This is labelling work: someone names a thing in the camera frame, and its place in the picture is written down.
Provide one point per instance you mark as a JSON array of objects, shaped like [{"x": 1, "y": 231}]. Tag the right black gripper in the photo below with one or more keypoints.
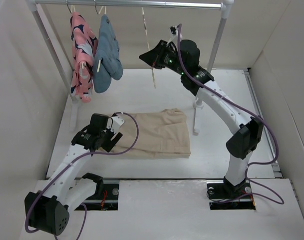
[{"x": 158, "y": 52}]

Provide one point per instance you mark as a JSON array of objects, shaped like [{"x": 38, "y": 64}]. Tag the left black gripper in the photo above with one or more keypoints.
[{"x": 112, "y": 138}]

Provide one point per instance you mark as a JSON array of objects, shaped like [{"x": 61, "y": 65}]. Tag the wooden hanger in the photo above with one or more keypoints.
[
  {"x": 102, "y": 8},
  {"x": 148, "y": 45},
  {"x": 72, "y": 10}
]

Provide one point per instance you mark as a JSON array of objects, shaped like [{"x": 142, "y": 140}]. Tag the beige trousers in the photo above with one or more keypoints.
[{"x": 159, "y": 135}]

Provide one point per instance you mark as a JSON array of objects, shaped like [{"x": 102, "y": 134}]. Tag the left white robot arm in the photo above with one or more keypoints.
[{"x": 49, "y": 209}]

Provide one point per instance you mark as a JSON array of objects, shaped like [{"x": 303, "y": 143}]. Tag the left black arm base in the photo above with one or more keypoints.
[{"x": 107, "y": 200}]

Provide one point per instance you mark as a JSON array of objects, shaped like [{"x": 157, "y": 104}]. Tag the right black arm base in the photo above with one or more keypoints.
[{"x": 220, "y": 198}]

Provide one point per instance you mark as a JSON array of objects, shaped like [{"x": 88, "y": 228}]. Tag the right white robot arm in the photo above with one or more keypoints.
[{"x": 246, "y": 130}]

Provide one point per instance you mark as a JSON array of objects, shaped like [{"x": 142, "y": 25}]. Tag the wooden hanger under denim shorts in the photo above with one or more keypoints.
[{"x": 102, "y": 8}]

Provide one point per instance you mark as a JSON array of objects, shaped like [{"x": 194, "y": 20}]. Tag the wooden hanger under pink shorts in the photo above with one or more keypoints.
[{"x": 72, "y": 10}]

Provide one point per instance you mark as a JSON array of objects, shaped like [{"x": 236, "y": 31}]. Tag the blue denim shorts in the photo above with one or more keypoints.
[{"x": 107, "y": 65}]

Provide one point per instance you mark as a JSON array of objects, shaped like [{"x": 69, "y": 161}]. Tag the pink floral shorts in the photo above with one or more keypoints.
[{"x": 84, "y": 45}]

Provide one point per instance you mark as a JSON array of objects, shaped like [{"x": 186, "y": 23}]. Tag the metal clothes rack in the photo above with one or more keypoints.
[{"x": 224, "y": 7}]

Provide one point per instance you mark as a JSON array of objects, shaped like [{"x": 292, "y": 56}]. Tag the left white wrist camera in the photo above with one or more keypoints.
[{"x": 115, "y": 123}]

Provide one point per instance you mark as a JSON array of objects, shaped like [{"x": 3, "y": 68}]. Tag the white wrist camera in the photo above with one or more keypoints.
[
  {"x": 174, "y": 33},
  {"x": 115, "y": 123}
]

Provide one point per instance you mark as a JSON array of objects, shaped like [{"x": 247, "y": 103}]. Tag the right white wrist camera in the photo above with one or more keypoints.
[{"x": 174, "y": 33}]

